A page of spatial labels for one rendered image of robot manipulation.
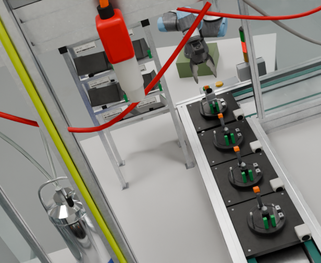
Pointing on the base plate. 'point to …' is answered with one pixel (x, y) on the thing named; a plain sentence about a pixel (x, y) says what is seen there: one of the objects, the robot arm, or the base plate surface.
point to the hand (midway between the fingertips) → (206, 78)
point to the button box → (222, 84)
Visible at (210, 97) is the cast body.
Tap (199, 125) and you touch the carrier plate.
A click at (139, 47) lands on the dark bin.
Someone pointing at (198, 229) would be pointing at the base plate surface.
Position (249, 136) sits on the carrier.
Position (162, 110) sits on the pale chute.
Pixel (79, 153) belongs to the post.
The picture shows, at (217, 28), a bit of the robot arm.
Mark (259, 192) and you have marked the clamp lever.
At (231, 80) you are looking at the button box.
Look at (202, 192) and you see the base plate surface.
